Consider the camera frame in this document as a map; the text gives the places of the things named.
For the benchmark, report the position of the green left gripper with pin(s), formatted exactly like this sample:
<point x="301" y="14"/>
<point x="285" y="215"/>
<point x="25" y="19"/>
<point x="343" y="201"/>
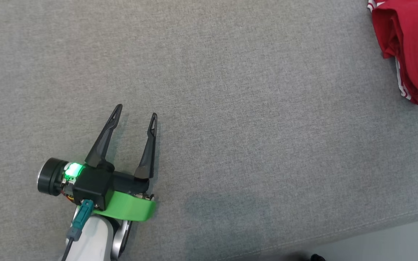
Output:
<point x="132" y="208"/>

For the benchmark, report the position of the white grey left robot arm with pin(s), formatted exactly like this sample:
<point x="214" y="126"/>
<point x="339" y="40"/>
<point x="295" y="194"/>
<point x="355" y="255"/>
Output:
<point x="93" y="239"/>

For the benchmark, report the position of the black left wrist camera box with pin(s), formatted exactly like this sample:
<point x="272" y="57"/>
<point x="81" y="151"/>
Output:
<point x="93" y="185"/>

